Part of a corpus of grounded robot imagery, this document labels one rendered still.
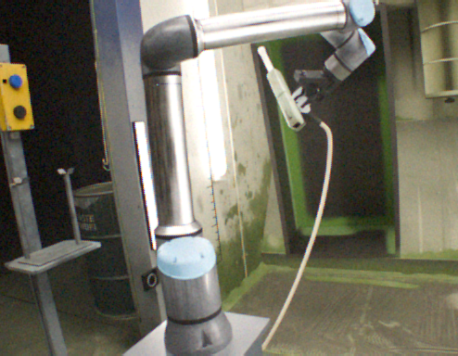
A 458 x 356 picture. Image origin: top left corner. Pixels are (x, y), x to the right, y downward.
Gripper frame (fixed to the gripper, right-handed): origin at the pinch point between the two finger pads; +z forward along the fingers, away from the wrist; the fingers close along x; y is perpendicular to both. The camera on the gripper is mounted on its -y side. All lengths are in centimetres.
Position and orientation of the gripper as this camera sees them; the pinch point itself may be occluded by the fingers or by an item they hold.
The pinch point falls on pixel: (290, 107)
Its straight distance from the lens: 139.4
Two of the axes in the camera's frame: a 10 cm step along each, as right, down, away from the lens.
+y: 7.7, 2.5, 5.9
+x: -2.0, -7.8, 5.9
